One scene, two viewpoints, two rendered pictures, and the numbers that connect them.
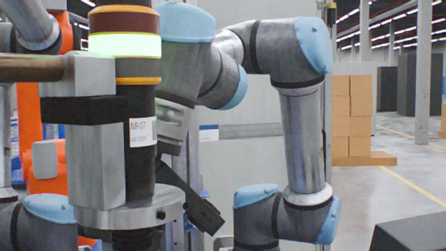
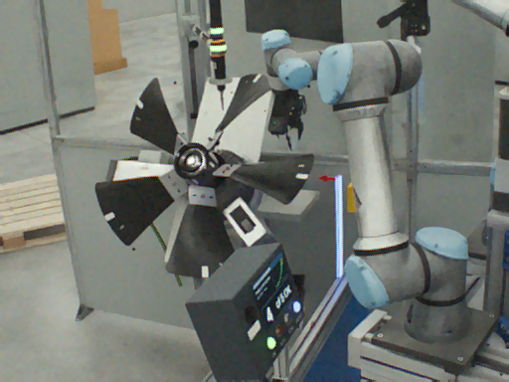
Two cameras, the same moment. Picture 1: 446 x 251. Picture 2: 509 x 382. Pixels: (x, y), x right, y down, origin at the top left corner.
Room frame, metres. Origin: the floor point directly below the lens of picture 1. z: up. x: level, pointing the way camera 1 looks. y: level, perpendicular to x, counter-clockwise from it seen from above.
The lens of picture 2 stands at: (1.90, -1.24, 1.91)
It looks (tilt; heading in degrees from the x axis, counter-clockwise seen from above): 18 degrees down; 139
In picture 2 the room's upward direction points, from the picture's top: 4 degrees counter-clockwise
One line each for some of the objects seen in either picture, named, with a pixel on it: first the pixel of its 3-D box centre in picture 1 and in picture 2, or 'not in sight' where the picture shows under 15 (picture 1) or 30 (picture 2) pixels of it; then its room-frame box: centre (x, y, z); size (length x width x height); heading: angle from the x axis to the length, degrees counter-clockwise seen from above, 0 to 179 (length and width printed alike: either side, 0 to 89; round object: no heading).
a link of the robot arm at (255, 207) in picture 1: (258, 211); (437, 261); (1.16, -0.09, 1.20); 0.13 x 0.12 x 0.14; 65
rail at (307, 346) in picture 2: not in sight; (334, 303); (0.66, 0.12, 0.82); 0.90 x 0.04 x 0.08; 115
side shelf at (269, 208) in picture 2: not in sight; (266, 202); (-0.04, 0.51, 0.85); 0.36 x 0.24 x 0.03; 25
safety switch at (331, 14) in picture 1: (326, 24); not in sight; (2.53, -0.56, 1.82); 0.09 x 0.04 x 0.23; 115
